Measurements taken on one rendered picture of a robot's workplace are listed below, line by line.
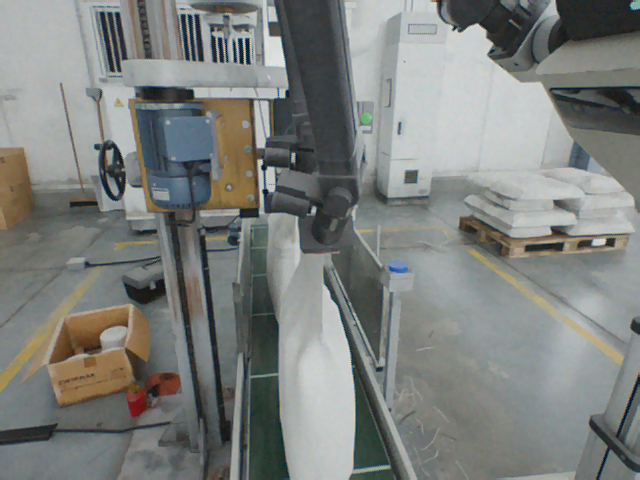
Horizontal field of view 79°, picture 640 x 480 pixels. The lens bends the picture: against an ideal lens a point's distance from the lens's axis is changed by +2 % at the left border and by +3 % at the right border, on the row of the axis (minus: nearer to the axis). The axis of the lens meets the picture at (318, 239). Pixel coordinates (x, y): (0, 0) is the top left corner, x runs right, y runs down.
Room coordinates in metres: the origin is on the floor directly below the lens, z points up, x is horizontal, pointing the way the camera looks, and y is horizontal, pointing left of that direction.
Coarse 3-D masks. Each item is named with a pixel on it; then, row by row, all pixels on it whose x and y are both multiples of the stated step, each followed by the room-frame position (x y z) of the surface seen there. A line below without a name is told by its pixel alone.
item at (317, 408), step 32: (320, 256) 0.71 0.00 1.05; (288, 288) 0.98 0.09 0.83; (320, 288) 0.70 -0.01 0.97; (288, 320) 0.82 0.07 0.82; (320, 320) 0.70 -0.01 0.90; (288, 352) 0.73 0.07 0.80; (320, 352) 0.69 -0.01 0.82; (288, 384) 0.70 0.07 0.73; (320, 384) 0.66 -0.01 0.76; (352, 384) 0.68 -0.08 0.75; (288, 416) 0.69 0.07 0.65; (320, 416) 0.65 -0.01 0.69; (352, 416) 0.68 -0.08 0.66; (288, 448) 0.68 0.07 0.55; (320, 448) 0.65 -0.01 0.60; (352, 448) 0.70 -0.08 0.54
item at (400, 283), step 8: (384, 264) 1.12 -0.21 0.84; (384, 272) 1.09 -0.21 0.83; (392, 272) 1.06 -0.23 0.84; (408, 272) 1.06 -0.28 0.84; (384, 280) 1.08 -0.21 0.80; (392, 280) 1.04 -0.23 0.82; (400, 280) 1.05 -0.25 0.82; (408, 280) 1.05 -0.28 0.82; (392, 288) 1.04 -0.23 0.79; (400, 288) 1.05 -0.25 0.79; (408, 288) 1.05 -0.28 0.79
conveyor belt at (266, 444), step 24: (264, 240) 2.52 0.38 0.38; (264, 264) 2.11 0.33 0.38; (264, 288) 1.81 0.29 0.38; (264, 312) 1.57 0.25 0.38; (264, 336) 1.38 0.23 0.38; (264, 360) 1.22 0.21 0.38; (264, 384) 1.09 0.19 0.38; (360, 384) 1.09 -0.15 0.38; (264, 408) 0.98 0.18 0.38; (360, 408) 0.98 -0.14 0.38; (264, 432) 0.89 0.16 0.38; (360, 432) 0.89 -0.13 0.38; (264, 456) 0.81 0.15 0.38; (360, 456) 0.81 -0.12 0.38; (384, 456) 0.81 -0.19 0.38
